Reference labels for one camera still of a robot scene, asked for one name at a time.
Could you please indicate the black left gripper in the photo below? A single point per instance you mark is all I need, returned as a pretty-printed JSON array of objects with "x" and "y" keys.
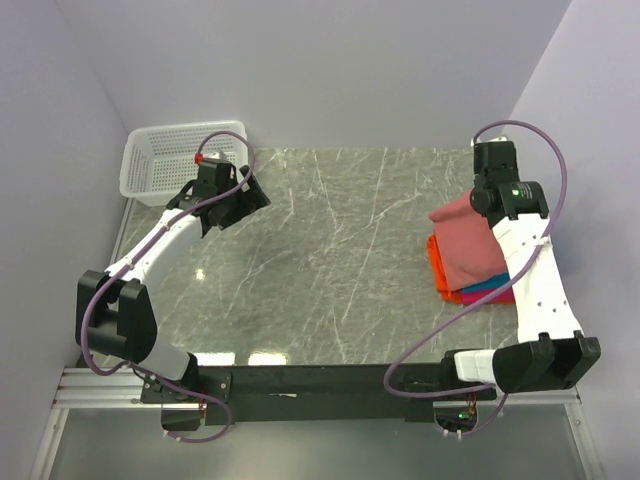
[{"x": 251, "y": 200}]

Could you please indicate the salmon pink t shirt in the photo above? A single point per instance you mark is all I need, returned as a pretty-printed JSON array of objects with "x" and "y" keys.
[{"x": 468, "y": 249}]

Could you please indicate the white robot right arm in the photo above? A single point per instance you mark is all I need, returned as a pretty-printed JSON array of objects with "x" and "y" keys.
[{"x": 551, "y": 352}]

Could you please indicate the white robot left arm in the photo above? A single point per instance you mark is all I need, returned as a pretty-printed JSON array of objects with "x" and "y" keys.
[{"x": 114, "y": 312}]

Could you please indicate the white perforated plastic basket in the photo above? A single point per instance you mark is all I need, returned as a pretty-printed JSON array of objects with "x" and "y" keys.
[{"x": 158, "y": 161}]

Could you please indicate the blue folded t shirt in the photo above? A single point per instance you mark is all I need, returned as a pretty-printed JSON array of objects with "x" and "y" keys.
[{"x": 488, "y": 285}]

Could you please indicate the orange folded t shirt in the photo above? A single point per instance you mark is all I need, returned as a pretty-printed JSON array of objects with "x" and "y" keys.
[{"x": 437, "y": 267}]

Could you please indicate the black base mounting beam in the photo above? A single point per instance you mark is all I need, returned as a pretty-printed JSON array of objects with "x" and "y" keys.
[{"x": 308, "y": 393}]

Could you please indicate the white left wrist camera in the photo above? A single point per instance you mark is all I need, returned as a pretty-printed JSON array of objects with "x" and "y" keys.
[{"x": 214, "y": 157}]

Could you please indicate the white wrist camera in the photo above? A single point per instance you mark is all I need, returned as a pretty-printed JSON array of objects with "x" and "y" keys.
[
  {"x": 479, "y": 139},
  {"x": 214, "y": 157}
]

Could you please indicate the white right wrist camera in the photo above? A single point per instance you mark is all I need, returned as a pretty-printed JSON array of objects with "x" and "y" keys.
[{"x": 479, "y": 139}]

